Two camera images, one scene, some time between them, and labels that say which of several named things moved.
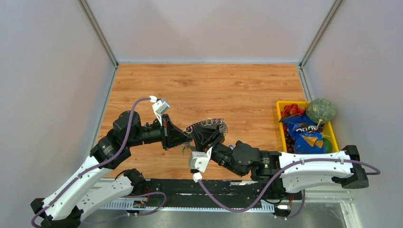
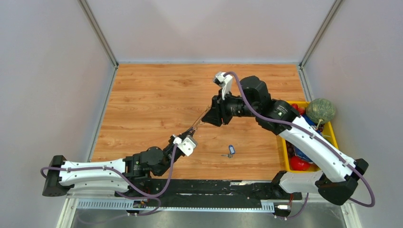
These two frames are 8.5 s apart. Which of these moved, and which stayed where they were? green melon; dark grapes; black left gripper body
Moved: black left gripper body
Stayed: green melon; dark grapes
